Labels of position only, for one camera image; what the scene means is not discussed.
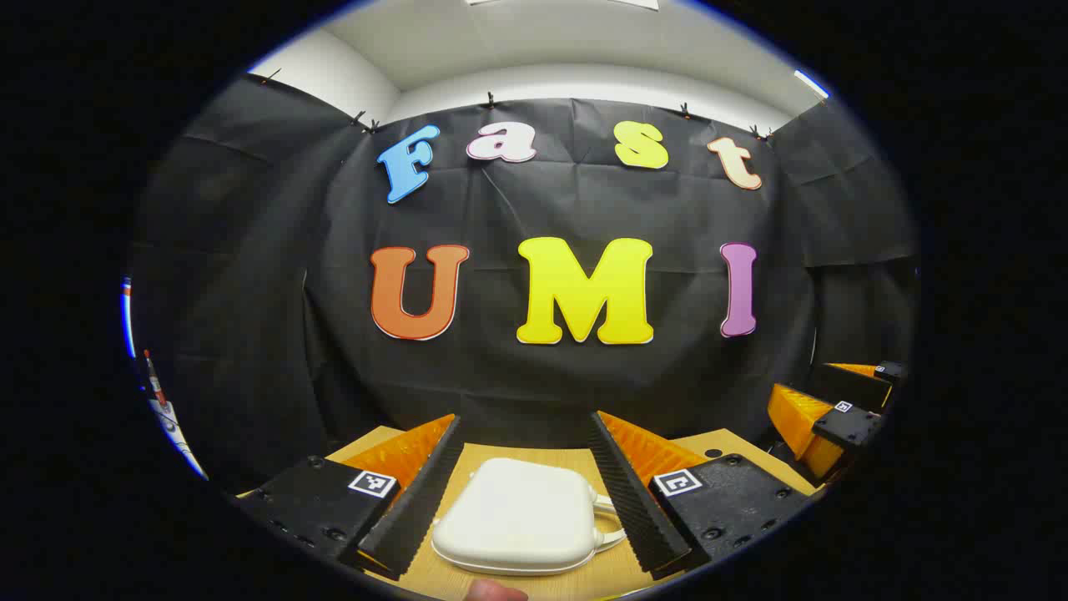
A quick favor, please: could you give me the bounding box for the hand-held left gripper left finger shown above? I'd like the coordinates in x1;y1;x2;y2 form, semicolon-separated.
236;413;465;583

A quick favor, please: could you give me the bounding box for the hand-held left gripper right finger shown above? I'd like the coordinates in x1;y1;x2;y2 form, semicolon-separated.
587;411;814;583

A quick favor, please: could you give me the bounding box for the red bottle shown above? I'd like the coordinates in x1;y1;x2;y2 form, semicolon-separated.
140;349;168;410

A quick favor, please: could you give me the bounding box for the computer monitor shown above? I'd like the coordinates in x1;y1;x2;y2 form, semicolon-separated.
119;275;136;360

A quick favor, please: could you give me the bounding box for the white suitcase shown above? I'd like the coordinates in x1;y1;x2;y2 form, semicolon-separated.
431;457;627;577

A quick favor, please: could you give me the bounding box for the white side desk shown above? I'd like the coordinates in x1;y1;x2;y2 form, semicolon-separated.
150;399;209;481

